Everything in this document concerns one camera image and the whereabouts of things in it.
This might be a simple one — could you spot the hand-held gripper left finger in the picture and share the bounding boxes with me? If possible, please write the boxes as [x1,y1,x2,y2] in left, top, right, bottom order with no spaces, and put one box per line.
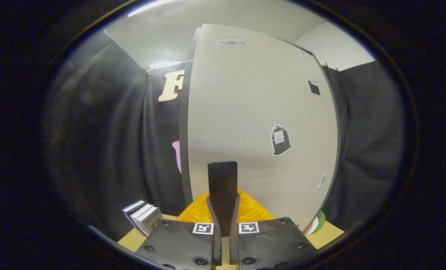
[135,192,223,270]

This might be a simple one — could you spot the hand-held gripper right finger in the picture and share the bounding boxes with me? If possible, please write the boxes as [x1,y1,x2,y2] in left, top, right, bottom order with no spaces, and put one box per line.
[229,189,318,270]

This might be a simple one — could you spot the black cabinet door handle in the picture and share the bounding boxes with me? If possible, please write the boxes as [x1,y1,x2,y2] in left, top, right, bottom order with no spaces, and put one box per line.
[207,161,239,237]

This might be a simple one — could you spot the grey shoe cabinet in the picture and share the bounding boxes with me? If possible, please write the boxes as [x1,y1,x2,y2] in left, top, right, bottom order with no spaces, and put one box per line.
[179,27,203,207]

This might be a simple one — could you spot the white shoe cabinet door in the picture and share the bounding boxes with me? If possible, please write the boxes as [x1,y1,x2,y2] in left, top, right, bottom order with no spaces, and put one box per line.
[187,24,340,234]

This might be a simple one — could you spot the white paperback book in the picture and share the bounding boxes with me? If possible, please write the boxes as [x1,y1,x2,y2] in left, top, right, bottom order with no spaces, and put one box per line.
[130,203,154,230]
[122,200,147,225]
[136,206,164,237]

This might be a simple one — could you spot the black backdrop cloth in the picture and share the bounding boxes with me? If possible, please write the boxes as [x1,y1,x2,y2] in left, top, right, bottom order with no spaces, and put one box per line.
[45,28,405,240]

